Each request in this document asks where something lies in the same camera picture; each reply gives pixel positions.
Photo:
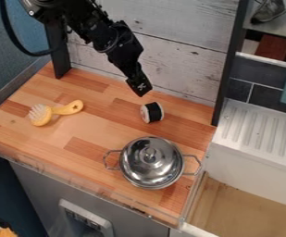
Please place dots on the black post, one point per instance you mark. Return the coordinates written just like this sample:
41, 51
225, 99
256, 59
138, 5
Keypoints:
59, 52
228, 61

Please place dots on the person's foot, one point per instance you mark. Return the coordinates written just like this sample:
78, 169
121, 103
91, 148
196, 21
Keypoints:
269, 11

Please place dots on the toy sink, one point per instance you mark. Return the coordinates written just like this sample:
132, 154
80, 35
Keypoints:
252, 145

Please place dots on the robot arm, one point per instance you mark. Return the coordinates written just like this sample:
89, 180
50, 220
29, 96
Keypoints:
73, 17

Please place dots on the silver lid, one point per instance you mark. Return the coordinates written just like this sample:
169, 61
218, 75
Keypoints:
151, 162

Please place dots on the yellow brush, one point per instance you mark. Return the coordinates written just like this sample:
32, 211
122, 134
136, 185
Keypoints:
42, 113

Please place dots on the black and white toy sushi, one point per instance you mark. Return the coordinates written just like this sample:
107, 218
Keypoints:
152, 112

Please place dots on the silver pot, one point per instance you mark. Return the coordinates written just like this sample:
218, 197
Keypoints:
190, 168

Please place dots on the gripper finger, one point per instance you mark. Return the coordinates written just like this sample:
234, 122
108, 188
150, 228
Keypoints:
139, 86

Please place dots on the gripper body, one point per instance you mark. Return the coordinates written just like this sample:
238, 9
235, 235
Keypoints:
124, 49

